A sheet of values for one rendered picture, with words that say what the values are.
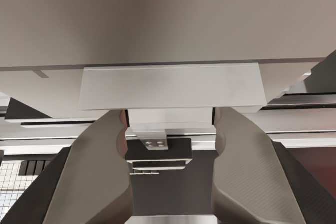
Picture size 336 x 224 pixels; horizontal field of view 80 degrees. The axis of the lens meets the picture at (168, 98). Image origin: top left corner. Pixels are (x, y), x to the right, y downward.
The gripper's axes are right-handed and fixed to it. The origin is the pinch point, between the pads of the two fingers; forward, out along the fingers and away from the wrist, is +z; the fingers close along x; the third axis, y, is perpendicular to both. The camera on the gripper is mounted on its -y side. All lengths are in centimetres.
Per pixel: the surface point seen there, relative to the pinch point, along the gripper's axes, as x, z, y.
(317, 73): 39, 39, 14
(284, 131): 23.2, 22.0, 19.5
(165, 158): -1.2, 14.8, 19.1
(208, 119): 3.5, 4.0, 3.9
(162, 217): -0.9, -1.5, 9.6
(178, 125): 0.8, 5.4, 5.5
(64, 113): -8.8, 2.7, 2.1
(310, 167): 44, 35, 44
